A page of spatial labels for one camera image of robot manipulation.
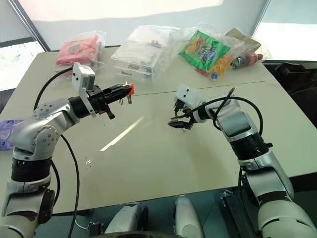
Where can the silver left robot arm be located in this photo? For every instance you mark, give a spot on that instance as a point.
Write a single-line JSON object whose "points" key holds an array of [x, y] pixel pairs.
{"points": [[37, 134]]}

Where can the green snack bag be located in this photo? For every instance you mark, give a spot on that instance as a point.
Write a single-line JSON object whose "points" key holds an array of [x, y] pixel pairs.
{"points": [[203, 50]]}

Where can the pink item in clear bag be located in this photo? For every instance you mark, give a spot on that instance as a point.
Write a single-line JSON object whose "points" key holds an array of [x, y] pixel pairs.
{"points": [[76, 49]]}

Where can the large clear plastic box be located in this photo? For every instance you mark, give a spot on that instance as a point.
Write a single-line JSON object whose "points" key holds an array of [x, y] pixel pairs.
{"points": [[146, 45]]}

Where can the black metal bracket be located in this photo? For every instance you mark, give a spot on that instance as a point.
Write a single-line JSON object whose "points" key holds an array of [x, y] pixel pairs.
{"points": [[234, 213]]}

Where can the orange snack bag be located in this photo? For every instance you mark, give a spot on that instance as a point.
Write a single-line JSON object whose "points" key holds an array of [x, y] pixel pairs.
{"points": [[221, 67]]}

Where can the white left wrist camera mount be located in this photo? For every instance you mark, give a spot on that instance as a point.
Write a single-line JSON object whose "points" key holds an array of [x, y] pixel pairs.
{"points": [[81, 74]]}

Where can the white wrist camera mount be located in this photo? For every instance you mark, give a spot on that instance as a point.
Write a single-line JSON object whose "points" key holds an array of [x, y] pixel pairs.
{"points": [[81, 74], [188, 93]]}

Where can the purple package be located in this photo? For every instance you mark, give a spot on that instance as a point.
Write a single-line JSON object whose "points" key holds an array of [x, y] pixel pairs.
{"points": [[8, 134]]}

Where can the black chair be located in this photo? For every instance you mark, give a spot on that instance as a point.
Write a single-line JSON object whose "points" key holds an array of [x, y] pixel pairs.
{"points": [[297, 79]]}

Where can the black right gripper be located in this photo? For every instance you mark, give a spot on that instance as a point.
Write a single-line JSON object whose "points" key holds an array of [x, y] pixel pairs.
{"points": [[182, 109]]}

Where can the orange hex key holder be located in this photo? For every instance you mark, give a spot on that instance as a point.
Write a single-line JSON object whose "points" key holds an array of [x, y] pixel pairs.
{"points": [[132, 89]]}

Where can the brown paper bag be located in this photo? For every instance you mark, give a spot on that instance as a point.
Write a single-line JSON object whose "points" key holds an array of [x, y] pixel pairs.
{"points": [[247, 39]]}

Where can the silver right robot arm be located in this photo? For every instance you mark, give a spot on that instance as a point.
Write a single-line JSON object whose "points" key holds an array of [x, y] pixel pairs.
{"points": [[237, 121]]}

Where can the white rounded robot leg shell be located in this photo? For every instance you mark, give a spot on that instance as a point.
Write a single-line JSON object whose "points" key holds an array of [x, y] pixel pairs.
{"points": [[187, 215], [126, 219]]}

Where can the clear plastic bag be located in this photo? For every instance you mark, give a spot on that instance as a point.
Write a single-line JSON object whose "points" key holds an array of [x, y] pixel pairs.
{"points": [[231, 37]]}

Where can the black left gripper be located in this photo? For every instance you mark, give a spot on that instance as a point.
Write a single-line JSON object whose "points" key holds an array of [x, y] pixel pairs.
{"points": [[95, 98]]}

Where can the dark cola bottle red cap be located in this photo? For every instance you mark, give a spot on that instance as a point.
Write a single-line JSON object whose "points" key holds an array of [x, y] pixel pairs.
{"points": [[247, 59]]}

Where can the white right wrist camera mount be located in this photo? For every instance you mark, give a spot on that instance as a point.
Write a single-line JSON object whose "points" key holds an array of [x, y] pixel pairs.
{"points": [[188, 93]]}

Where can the small clear plastic box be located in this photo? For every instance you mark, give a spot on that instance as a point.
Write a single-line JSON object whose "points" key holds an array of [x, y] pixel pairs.
{"points": [[135, 72]]}

